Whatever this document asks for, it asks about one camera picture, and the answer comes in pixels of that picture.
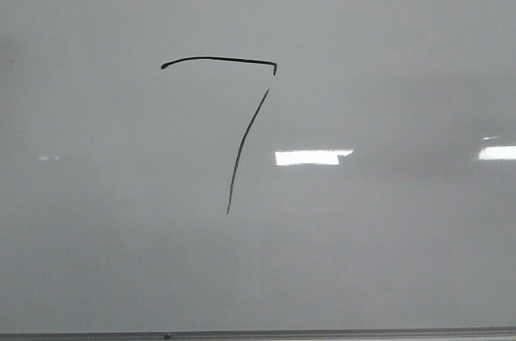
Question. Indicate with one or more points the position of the white whiteboard with metal frame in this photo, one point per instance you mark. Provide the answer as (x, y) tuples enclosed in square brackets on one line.
[(223, 165)]

